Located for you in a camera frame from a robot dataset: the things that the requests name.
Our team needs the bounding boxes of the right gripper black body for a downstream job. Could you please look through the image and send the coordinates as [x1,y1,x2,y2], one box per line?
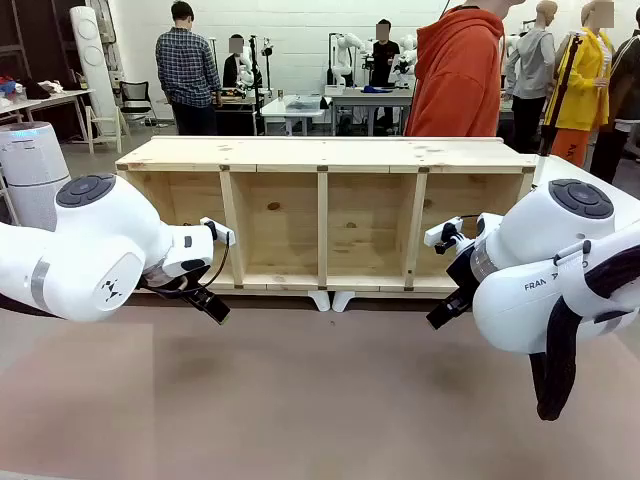
[444,240,483,304]

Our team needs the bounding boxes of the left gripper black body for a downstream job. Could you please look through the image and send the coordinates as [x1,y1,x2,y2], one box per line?
[139,263,214,299]

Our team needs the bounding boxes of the plywood base board white ends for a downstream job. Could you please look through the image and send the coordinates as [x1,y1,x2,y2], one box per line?
[133,285,460,301]

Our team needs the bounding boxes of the white wooden stool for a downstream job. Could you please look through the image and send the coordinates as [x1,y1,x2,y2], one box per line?
[86,104,125,155]

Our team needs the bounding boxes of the white cylindrical air purifier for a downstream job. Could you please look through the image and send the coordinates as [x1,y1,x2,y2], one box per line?
[0,122,72,234]

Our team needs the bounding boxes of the long pine wood shelf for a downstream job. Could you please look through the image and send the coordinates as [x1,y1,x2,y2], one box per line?
[114,135,539,301]

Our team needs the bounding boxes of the black mesh office chair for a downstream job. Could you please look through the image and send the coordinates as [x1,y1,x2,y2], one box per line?
[118,80,157,127]

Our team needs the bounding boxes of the person in orange hoodie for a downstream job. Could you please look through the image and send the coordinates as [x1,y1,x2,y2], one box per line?
[403,0,507,139]

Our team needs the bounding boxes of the grey metal work table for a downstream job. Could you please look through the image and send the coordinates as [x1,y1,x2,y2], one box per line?
[323,83,417,137]

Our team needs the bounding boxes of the black leaning stand pole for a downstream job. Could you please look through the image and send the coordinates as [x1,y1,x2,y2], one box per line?
[538,29,586,156]

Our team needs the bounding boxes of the mannequin in yellow jacket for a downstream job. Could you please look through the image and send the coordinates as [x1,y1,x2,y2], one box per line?
[542,0,615,169]

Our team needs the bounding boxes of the small white table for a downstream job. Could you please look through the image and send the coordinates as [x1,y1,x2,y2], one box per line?
[259,93,327,137]

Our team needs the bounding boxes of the mannequin in grey hoodie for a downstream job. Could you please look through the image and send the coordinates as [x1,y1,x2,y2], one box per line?
[504,0,558,156]

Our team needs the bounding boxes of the person in plaid shirt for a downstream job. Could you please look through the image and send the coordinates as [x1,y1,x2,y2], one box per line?
[154,0,223,137]

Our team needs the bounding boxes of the table with clothes pile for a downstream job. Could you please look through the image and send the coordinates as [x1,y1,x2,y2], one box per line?
[0,74,97,144]

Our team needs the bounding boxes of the seated person in black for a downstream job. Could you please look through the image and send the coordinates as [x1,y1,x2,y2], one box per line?
[221,33,257,97]

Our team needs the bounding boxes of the white tower air conditioner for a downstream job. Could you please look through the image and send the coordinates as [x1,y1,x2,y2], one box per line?
[68,5,122,137]

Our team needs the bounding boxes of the standing person black t-shirt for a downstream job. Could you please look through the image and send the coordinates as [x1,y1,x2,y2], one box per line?
[368,18,402,136]

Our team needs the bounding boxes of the black tripod stand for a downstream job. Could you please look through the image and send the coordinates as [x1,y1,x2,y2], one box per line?
[247,33,275,97]

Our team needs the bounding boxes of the mannequin in dark jacket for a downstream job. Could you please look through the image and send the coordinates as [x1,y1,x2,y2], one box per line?
[589,28,640,186]

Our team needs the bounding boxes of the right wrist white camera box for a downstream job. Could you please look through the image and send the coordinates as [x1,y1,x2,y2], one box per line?
[423,215,476,257]

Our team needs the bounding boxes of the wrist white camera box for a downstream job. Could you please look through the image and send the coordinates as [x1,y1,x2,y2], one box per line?
[423,215,476,257]
[199,216,237,247]

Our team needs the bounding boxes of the thin black camera cable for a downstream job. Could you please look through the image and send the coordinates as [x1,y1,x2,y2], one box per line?
[202,232,232,300]

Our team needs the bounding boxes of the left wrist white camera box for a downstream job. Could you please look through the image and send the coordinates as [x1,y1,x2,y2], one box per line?
[199,216,237,247]

